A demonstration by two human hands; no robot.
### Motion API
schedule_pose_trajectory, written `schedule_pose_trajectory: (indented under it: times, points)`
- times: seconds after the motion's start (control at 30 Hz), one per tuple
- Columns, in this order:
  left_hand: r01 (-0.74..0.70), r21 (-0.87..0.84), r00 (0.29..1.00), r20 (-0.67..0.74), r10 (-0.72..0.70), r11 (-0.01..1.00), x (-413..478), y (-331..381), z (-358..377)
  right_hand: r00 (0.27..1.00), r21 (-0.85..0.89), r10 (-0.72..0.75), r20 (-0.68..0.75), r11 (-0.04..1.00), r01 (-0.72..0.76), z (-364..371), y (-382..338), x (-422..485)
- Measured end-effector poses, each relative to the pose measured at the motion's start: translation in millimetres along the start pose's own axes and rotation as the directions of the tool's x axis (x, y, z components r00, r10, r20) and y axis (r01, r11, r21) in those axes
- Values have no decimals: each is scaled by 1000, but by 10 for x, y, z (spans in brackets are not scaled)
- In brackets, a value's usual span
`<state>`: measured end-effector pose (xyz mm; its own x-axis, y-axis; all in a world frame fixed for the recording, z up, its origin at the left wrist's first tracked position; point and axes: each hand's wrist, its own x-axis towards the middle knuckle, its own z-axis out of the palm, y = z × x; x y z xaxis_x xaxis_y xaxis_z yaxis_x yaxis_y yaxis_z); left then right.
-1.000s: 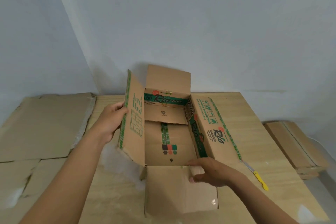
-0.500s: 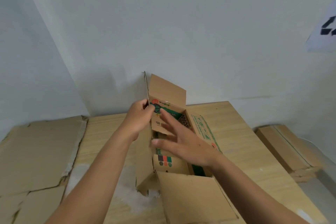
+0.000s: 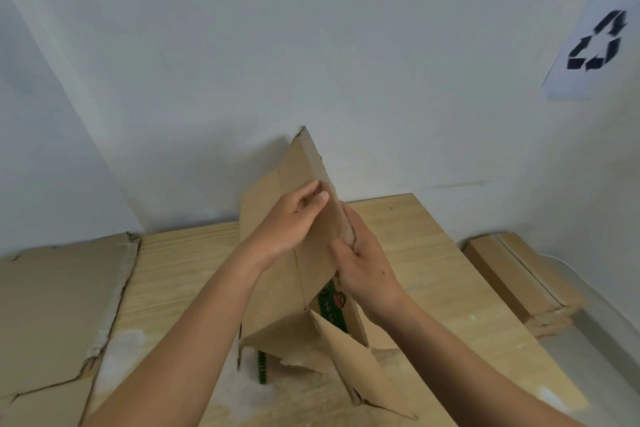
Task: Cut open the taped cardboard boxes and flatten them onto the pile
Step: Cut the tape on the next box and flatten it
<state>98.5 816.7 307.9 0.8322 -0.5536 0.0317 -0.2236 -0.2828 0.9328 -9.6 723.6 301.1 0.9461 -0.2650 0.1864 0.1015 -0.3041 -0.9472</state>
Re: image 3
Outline person's right hand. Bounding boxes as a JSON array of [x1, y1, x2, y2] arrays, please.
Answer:
[[329, 201, 409, 328]]

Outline person's left hand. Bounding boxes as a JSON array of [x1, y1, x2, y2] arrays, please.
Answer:
[[249, 179, 331, 272]]

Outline brown cardboard box yellow sides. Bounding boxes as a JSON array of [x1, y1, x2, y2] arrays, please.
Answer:
[[0, 232, 142, 427]]

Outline person's left forearm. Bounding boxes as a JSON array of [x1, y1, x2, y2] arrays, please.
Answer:
[[82, 241, 273, 427]]

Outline light wooden table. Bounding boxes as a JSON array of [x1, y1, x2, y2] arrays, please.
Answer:
[[82, 193, 591, 427]]

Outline white paper recycling sign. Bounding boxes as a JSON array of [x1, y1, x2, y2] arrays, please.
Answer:
[[539, 0, 640, 102]]

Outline white cable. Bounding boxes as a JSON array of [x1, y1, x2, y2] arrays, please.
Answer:
[[539, 254, 640, 325]]

